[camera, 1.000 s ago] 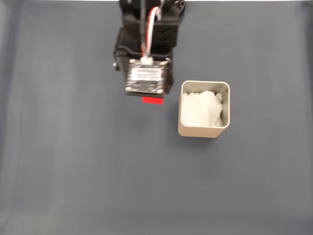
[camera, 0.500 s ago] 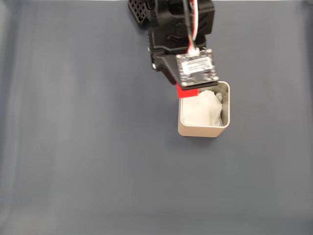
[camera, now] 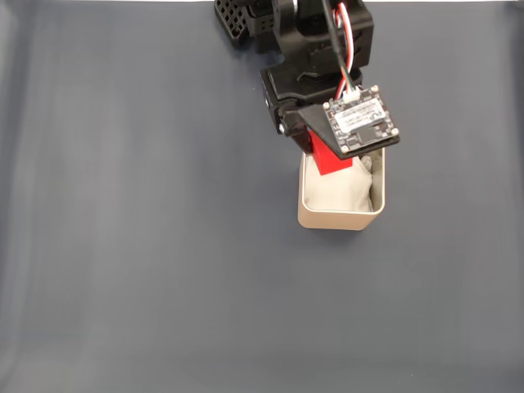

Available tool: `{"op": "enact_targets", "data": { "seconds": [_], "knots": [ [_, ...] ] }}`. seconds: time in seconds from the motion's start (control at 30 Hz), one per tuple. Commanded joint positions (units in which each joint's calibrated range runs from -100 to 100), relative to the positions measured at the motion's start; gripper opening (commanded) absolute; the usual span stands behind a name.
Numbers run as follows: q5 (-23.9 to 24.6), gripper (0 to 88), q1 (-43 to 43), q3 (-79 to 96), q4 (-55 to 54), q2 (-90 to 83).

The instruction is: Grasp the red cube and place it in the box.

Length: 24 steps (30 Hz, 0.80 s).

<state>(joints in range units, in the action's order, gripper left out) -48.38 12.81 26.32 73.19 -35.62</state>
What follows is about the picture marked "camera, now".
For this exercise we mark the red cube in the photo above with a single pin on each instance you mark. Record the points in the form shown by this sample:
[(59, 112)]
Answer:
[(327, 161)]

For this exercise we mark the beige square box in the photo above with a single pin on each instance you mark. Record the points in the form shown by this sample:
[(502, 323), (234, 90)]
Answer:
[(340, 220)]

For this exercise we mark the white crumpled tissue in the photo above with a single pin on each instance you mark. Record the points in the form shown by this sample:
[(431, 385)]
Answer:
[(340, 192)]

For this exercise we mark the dark grey table mat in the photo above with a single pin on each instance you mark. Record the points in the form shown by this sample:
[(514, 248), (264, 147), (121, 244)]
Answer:
[(163, 245)]

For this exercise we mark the camera circuit board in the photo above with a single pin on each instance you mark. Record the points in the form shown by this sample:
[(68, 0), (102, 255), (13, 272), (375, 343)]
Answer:
[(362, 118)]

